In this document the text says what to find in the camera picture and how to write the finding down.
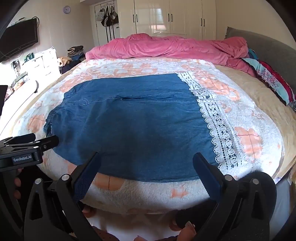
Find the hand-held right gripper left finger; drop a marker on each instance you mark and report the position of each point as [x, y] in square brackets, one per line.
[86, 176]

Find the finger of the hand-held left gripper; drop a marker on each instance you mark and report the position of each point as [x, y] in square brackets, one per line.
[23, 138]
[47, 142]

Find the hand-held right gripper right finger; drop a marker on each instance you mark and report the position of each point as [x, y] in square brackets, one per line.
[207, 176]

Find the blue denim skirt with lace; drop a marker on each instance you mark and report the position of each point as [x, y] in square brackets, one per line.
[138, 120]

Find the person's left hand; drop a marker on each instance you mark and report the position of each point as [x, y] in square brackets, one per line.
[18, 183]

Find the floral fleece blanket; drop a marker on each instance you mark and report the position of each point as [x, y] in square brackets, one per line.
[245, 120]

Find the white drawer chest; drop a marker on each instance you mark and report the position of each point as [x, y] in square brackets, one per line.
[40, 62]

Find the tan plush cloth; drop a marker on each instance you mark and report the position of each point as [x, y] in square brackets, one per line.
[64, 60]

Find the pile of folded clothes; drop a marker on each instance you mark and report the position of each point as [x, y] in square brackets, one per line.
[75, 52]

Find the beige bed sheet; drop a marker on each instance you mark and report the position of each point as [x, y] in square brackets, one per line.
[266, 99]

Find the black television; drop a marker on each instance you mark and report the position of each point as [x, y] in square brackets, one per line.
[19, 37]

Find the colourful patterned cloth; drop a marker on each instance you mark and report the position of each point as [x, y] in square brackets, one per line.
[270, 74]

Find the black striped hanging bag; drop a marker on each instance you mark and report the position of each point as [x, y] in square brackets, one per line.
[106, 19]

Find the pink duvet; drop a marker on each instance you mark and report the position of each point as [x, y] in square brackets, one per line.
[161, 46]

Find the white hanging bag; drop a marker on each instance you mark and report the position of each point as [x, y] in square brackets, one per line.
[100, 15]

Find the grey headboard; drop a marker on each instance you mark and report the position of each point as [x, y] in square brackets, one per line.
[261, 44]

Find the white wardrobe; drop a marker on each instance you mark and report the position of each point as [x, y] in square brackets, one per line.
[173, 16]

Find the round wall clock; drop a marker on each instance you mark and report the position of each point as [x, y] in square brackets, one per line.
[67, 9]

